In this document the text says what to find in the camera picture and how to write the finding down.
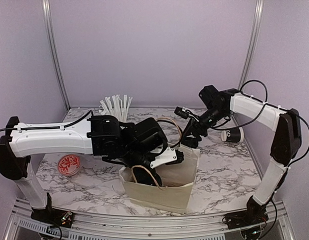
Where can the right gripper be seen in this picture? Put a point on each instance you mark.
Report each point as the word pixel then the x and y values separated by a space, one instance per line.
pixel 195 128

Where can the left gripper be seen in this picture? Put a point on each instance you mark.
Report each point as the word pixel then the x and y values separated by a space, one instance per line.
pixel 141 177

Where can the cream paper bag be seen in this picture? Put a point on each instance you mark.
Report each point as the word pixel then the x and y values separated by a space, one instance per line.
pixel 177 184

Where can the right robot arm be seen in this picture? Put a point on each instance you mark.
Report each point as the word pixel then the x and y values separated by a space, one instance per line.
pixel 227 177

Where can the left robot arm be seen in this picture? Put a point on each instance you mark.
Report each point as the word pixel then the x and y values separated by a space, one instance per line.
pixel 142 147

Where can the white wrapped straws bundle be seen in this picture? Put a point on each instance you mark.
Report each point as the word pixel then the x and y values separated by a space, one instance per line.
pixel 116 107

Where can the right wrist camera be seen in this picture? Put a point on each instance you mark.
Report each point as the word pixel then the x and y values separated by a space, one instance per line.
pixel 186 113

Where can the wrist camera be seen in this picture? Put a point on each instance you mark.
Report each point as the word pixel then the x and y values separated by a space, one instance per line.
pixel 170 156
pixel 186 113

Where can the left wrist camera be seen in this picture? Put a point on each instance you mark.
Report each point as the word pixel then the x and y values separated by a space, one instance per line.
pixel 170 156

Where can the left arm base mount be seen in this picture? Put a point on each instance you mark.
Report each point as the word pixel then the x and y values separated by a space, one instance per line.
pixel 53 215

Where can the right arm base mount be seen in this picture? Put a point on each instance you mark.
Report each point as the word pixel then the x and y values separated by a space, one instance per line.
pixel 254 214

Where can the front aluminium rail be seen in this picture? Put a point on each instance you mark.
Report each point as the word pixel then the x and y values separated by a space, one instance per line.
pixel 93 226

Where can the right aluminium frame post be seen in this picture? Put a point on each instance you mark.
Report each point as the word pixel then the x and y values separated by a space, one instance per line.
pixel 253 40

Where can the aluminium frame post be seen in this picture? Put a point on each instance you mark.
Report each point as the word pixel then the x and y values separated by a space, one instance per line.
pixel 54 53
pixel 253 40

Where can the left aluminium frame post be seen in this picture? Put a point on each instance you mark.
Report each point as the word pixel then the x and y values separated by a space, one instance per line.
pixel 54 53

